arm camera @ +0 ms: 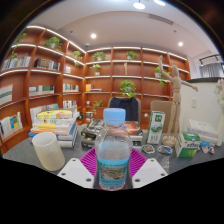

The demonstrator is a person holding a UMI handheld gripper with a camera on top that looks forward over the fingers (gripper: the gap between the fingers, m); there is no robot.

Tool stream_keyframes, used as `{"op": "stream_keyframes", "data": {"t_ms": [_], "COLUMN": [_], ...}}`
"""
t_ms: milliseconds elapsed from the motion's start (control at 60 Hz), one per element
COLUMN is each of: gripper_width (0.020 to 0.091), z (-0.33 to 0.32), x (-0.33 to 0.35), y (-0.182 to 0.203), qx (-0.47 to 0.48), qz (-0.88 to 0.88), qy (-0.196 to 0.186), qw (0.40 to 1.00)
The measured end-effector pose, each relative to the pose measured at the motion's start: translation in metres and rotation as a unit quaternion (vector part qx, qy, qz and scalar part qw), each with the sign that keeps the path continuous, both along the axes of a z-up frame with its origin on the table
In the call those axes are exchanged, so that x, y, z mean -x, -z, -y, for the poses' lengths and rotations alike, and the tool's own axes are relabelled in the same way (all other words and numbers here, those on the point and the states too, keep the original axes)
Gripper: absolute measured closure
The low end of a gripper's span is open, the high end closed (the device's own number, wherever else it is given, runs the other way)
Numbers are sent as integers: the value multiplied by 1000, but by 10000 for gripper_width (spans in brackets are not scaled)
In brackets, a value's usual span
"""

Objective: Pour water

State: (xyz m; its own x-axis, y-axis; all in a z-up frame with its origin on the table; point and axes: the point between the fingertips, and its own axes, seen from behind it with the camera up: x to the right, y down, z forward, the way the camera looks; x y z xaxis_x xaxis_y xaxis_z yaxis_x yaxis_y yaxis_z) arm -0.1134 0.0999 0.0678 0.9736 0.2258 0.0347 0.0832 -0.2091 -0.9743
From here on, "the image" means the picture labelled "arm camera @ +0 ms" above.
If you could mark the small green-white carton box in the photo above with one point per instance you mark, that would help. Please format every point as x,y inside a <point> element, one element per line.
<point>187,145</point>

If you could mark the wooden shelf unit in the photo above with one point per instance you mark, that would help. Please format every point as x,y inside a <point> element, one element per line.
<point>106,70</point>

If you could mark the clear blue-capped water bottle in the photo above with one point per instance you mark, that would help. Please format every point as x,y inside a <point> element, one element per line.
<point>113,156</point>

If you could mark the black office chair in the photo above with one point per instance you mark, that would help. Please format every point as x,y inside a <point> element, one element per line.
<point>125,106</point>

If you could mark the colourful book stack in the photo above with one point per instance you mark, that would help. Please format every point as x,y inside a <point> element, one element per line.
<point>55,123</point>

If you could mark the tall green-white drink carton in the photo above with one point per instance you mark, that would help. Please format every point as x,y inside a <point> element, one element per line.
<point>156,126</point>

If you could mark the wooden artist mannequin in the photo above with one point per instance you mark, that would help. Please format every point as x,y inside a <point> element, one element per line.
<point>176,96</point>

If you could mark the white book stack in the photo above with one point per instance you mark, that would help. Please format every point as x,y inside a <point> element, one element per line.
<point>203,128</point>

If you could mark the brown chair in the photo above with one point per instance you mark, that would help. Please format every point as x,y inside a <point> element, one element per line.
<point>161,106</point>

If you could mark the round-bulb ceiling lamp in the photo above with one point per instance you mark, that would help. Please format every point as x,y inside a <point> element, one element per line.
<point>139,5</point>

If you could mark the small snack packet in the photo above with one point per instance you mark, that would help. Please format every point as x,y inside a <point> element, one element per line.
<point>208,148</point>
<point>148,148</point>
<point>164,149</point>

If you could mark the white partition counter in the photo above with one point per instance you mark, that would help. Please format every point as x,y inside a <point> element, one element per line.
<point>203,100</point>

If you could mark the grey window curtain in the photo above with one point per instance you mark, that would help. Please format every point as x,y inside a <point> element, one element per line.
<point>211,68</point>

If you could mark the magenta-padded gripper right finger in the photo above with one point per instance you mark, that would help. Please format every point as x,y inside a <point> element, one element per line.
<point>148,173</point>

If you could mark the dark book stack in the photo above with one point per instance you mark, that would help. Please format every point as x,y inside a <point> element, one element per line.
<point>91,133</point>

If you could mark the cream plastic cup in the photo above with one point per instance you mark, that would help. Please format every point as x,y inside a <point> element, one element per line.
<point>48,151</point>

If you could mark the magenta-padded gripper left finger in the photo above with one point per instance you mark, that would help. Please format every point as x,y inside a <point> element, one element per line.
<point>76,173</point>

